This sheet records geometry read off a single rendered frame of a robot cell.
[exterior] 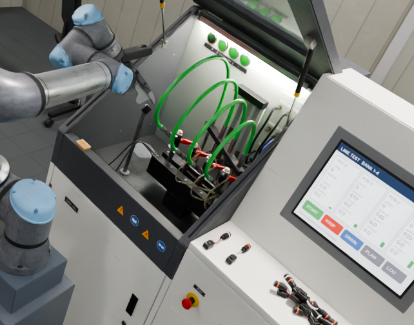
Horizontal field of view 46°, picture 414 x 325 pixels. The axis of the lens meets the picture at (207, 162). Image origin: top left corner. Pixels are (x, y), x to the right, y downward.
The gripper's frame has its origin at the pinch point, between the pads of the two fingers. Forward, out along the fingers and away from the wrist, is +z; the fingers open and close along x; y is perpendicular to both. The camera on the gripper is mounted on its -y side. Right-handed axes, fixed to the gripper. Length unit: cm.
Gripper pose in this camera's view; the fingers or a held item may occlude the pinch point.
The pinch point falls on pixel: (147, 95)
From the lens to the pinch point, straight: 158.2
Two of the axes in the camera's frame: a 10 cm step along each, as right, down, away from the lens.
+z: 3.6, 5.9, 7.3
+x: 6.3, 4.2, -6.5
